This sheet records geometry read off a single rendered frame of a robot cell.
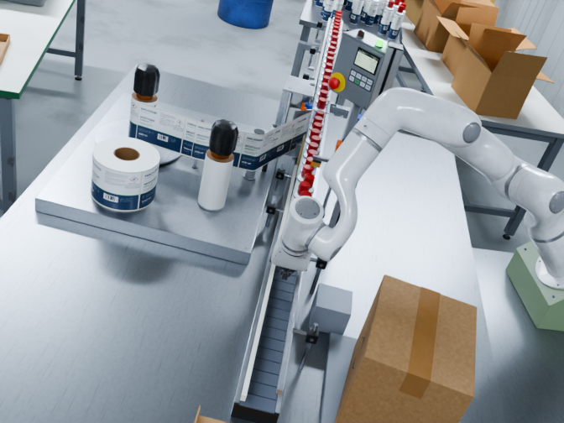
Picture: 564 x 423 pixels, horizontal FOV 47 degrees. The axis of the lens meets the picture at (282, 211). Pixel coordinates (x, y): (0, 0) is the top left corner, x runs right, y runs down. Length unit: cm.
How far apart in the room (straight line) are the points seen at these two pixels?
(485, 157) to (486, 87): 186
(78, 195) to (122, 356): 62
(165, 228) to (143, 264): 14
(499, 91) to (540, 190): 183
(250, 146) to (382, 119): 74
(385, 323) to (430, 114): 51
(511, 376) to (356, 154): 82
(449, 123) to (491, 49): 235
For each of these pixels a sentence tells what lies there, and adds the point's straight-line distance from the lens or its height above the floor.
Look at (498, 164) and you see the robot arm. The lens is 180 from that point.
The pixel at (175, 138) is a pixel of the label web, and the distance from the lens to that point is 224.
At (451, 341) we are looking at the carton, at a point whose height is 112.
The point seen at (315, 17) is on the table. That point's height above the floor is 88.
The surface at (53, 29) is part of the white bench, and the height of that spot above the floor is 80.
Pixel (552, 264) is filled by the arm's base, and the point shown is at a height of 103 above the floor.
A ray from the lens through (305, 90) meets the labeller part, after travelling 238.
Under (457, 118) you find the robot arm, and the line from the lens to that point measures 160.
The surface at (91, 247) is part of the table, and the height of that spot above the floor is 83.
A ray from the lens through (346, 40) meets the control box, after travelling 200.
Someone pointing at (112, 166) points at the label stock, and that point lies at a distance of 196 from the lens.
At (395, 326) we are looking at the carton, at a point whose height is 112.
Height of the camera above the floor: 209
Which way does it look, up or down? 34 degrees down
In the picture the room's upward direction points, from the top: 15 degrees clockwise
